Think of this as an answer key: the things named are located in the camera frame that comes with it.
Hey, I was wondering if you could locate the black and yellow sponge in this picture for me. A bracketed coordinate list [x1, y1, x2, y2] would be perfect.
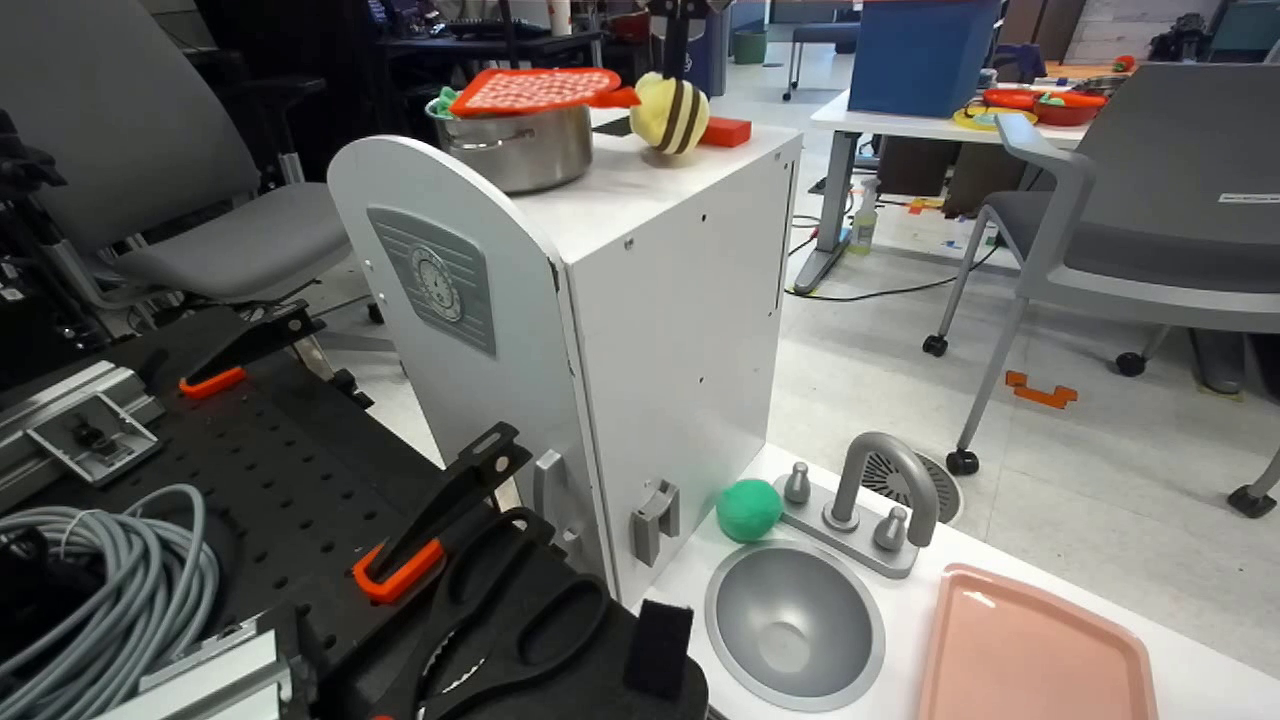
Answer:
[631, 70, 711, 160]

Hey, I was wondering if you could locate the grey toy sink bowl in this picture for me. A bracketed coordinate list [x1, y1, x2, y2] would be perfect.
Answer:
[703, 544, 885, 713]

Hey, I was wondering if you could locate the white toy kitchen cabinet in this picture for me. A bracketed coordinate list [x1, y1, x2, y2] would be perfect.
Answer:
[329, 128, 803, 605]

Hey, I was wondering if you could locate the grey cabinet door latch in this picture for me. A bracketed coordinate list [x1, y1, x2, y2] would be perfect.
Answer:
[631, 479, 679, 564]

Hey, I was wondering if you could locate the green ball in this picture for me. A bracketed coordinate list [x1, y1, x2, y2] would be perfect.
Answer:
[716, 479, 782, 544]

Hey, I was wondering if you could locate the stainless steel pot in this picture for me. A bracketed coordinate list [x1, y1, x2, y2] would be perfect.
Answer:
[436, 107, 591, 196]

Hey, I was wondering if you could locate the orange rectangular block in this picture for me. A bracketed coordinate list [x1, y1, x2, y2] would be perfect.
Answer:
[701, 115, 752, 146]

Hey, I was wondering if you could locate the grey toy faucet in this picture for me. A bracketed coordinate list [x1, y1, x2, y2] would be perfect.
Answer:
[774, 433, 950, 580]

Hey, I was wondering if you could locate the black orange clamp near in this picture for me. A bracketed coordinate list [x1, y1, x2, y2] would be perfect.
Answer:
[351, 420, 529, 605]

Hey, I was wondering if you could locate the black orange clamp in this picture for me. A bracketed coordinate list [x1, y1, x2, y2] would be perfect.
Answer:
[176, 308, 318, 405]
[351, 420, 529, 605]

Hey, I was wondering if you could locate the orange checkered pot holder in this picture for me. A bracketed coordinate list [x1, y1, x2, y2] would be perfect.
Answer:
[453, 66, 639, 118]

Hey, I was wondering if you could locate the white desk background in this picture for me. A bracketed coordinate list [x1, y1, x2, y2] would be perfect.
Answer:
[787, 86, 1089, 298]

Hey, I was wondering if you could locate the black perforated mounting board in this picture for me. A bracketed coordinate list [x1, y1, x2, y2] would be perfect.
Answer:
[93, 312, 707, 720]

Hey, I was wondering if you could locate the orange clip on floor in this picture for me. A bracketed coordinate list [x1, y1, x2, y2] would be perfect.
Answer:
[1005, 370, 1079, 408]

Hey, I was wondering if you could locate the blue storage bin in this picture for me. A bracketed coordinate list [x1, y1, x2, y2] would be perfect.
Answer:
[849, 0, 1000, 115]

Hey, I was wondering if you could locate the black orange clamp far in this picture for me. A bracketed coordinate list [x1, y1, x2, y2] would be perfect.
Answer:
[176, 308, 318, 405]

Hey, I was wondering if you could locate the pink plastic tray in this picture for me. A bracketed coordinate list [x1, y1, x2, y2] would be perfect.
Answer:
[917, 564, 1158, 720]

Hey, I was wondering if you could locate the grey office chair left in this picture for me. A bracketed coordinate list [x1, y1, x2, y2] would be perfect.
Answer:
[0, 0, 347, 308]

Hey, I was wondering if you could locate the grey office chair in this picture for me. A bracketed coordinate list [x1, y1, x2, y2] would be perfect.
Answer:
[925, 61, 1280, 475]
[0, 0, 347, 308]

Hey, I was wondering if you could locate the grey office chair right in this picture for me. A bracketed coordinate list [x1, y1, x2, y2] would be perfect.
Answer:
[925, 61, 1280, 475]

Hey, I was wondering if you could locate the grey cable bundle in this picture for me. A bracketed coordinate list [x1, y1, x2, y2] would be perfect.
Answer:
[0, 479, 224, 720]

